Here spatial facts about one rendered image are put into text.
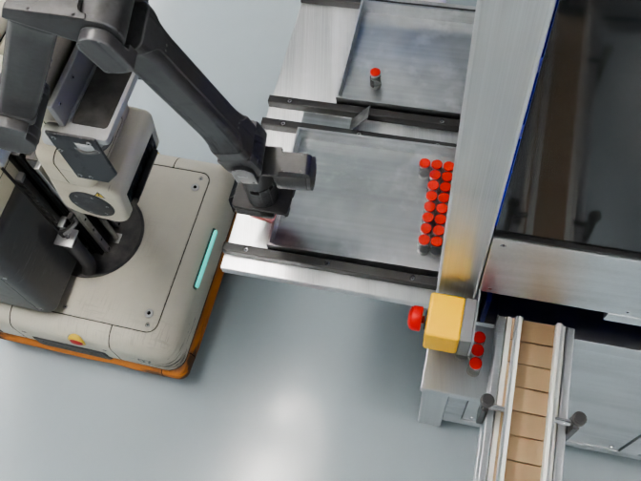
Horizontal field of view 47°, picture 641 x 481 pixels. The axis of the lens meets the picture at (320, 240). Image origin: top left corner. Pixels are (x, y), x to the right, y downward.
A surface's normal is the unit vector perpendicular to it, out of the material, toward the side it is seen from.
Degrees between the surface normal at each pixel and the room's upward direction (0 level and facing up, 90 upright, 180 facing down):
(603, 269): 90
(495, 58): 90
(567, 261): 90
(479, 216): 90
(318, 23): 0
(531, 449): 0
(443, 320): 0
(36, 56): 100
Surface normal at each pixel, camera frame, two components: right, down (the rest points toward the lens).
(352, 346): -0.09, -0.43
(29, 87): -0.07, 0.96
